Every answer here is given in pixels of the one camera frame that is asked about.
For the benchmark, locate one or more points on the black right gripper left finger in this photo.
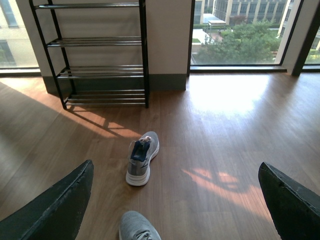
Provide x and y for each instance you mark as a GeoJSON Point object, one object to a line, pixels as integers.
{"type": "Point", "coordinates": [57, 213]}

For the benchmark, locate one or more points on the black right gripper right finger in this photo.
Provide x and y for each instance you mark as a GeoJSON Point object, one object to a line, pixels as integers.
{"type": "Point", "coordinates": [294, 209]}

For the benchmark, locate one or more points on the grey sneaker with navy collar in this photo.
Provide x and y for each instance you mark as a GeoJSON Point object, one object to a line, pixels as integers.
{"type": "Point", "coordinates": [140, 154]}

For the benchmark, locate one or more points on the black metal shoe rack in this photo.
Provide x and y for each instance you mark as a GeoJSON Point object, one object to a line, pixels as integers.
{"type": "Point", "coordinates": [97, 51]}

